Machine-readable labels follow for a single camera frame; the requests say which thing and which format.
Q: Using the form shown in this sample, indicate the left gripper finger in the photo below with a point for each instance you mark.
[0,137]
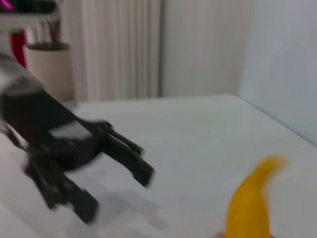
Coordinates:
[135,163]

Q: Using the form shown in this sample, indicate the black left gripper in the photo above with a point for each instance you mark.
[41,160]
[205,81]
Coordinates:
[49,134]

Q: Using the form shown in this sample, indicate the white pleated curtain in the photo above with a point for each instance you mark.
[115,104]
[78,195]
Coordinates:
[119,49]

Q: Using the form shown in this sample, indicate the dry plant twigs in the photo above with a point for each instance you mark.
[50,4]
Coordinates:
[53,32]

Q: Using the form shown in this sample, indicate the red object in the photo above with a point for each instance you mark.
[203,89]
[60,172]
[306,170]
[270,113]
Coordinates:
[17,47]

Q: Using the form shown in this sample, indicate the yellow banana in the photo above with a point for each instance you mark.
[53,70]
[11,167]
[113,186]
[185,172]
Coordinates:
[250,210]

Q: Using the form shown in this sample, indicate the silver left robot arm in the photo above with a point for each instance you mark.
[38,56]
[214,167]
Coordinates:
[17,77]

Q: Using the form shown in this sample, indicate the beige plant pot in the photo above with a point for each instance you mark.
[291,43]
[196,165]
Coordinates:
[49,70]

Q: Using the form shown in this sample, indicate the dark object with pink light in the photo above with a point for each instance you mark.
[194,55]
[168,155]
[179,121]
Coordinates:
[29,6]

